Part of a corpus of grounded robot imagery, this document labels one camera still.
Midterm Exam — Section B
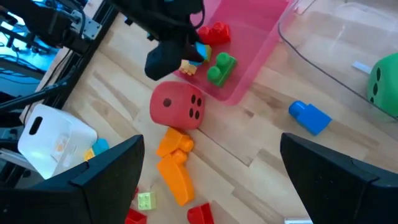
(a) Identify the red two-stud block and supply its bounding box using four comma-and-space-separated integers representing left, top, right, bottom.
198, 21, 232, 47
124, 207, 148, 224
187, 202, 215, 224

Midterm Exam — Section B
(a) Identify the light green small brick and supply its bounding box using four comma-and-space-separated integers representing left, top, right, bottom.
137, 191, 157, 212

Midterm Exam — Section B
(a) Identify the short orange block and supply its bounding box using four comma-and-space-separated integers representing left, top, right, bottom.
155, 126, 195, 159

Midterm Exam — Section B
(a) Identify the blue one-stud block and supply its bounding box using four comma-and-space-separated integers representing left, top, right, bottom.
288, 100, 333, 136

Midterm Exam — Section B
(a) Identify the black left camera cable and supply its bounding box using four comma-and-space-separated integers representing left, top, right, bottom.
194, 0, 206, 30

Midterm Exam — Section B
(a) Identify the cyan small brick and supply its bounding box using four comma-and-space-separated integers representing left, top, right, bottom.
92, 138, 110, 156
195, 42, 213, 65

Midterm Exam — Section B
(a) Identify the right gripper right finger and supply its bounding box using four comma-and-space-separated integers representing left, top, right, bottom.
280, 133, 398, 224

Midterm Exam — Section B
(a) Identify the pale yellow small brick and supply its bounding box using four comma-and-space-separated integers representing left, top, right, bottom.
178, 59, 198, 77

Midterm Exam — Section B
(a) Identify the white plastic bin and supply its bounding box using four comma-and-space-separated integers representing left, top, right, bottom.
17, 103, 98, 180

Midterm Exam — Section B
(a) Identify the green foam die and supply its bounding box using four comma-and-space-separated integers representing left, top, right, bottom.
366, 52, 398, 108

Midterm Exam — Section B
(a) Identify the clear plastic bin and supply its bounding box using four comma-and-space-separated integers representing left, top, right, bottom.
277, 0, 398, 131

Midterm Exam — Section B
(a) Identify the pink plastic bin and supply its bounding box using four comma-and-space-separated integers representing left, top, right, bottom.
173, 0, 293, 106

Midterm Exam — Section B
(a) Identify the green two-stud block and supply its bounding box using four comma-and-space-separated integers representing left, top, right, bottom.
206, 52, 238, 88

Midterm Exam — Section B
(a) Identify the long orange block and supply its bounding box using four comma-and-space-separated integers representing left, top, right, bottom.
157, 149, 196, 207

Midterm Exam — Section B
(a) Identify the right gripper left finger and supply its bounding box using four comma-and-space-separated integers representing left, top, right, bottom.
0, 134, 146, 224

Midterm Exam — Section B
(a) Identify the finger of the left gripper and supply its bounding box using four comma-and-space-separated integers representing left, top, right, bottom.
145, 39, 205, 81

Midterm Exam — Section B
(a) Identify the red foam die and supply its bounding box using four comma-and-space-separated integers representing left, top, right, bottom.
149, 81, 206, 131

